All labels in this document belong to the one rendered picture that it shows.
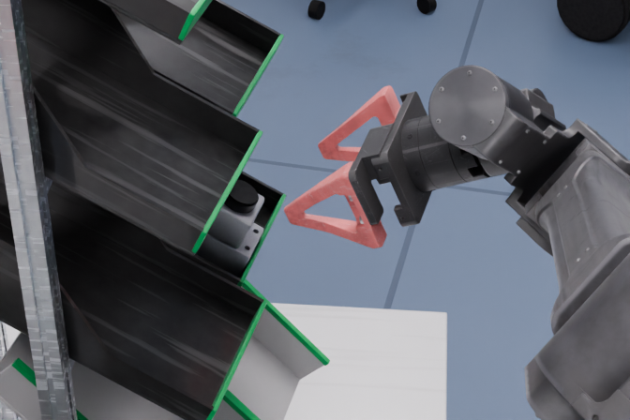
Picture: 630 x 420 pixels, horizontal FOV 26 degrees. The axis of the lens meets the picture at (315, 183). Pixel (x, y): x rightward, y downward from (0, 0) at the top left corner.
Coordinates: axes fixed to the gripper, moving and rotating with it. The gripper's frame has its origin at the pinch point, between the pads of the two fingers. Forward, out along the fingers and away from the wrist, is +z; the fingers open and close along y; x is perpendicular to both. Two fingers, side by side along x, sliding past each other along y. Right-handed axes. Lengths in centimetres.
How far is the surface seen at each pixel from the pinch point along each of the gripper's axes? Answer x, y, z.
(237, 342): 7.4, 9.9, 7.1
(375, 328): 38, -33, 19
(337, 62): 89, -243, 110
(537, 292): 119, -154, 46
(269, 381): 22.6, -5.4, 16.8
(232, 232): 1.5, 2.7, 7.4
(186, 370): 5.4, 15.3, 8.7
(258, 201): 1.0, -0.7, 5.9
